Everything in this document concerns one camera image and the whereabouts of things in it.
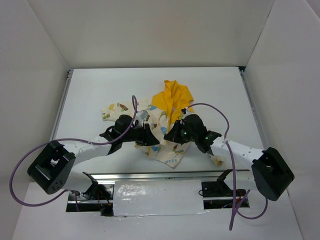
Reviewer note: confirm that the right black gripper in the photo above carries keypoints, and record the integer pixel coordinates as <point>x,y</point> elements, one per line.
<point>176,130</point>

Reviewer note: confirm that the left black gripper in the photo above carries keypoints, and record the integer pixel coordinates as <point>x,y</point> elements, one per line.
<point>145,135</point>

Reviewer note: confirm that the yellow cream printed kids jacket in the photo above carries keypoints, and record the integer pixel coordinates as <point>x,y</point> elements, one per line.
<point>164,109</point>

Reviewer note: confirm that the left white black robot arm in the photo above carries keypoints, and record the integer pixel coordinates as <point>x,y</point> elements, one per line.
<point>52,169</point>

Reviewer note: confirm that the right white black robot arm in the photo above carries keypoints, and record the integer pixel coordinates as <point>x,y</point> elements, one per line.
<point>271,174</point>

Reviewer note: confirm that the white foil cover plate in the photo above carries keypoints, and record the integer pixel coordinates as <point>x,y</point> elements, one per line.
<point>157,198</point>

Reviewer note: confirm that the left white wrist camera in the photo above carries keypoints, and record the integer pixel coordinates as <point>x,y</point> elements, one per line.
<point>142,117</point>

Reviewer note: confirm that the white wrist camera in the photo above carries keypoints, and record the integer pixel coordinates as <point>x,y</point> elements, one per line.
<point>142,117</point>
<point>184,113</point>

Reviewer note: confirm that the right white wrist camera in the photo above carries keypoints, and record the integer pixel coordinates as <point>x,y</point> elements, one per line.
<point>184,113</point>

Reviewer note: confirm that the aluminium front rail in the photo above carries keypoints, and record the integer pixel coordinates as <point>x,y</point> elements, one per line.
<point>108,178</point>

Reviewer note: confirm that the right aluminium side rail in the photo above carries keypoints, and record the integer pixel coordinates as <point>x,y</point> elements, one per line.
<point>266,143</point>

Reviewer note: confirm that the aluminium side rail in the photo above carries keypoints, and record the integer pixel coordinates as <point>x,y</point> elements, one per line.
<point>266,143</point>
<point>61,105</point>

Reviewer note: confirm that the left aluminium side rail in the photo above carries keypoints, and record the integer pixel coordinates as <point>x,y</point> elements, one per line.
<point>61,105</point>

